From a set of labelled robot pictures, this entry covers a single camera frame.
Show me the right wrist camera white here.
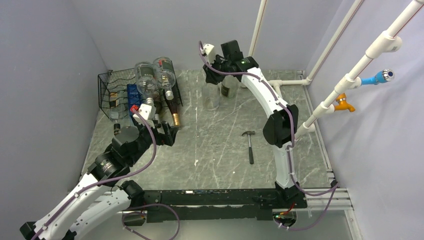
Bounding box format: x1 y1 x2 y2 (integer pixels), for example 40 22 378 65
201 43 217 65

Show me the clear bottle red label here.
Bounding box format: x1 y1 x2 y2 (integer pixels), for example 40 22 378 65
153 56 176 101

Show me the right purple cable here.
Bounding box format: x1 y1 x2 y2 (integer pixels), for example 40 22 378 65
198 40 340 232

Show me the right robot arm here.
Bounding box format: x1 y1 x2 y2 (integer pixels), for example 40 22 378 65
198 40 307 209

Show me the black wire wine rack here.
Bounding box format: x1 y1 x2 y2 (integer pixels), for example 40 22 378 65
97 68 182 124

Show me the purple cable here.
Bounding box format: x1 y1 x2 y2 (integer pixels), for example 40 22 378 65
29 110 181 240
198 40 340 232

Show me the orange tap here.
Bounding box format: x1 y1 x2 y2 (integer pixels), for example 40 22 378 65
334 93 356 112

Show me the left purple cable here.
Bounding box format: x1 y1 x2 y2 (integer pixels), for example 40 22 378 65
29 110 181 240

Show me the white pvc pipe frame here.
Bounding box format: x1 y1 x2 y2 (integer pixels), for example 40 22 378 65
254 0 424 148

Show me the clear frosted short bottle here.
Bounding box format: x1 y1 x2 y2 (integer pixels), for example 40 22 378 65
201 82 220 111

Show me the small bottle black cap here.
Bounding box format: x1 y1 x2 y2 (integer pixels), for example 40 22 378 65
109 111 121 136

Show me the clear bottle green label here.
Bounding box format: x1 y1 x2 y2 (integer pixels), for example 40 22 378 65
134 61 157 106

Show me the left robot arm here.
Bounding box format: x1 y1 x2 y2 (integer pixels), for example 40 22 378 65
19 121 179 240

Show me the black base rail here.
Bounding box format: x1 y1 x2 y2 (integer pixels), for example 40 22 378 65
129 187 308 223

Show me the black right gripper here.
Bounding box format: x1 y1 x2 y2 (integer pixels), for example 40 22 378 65
203 54 232 85

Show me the blue glass bottle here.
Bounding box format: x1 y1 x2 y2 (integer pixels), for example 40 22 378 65
126 84 142 126

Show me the dark bottle silver cap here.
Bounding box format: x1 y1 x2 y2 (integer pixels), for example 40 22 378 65
154 100 164 117

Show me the amber bottle gold foil neck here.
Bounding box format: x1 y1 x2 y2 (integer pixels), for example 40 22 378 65
164 94 181 128

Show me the blue tap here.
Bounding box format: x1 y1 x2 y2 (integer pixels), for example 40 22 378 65
361 69 395 86

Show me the clear bottle with dark label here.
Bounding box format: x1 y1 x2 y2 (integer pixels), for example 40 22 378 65
220 75 239 99

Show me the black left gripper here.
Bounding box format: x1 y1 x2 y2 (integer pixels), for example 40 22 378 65
128 112 179 165

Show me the black handled hammer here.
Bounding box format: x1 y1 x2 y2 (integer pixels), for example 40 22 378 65
242 130 255 165

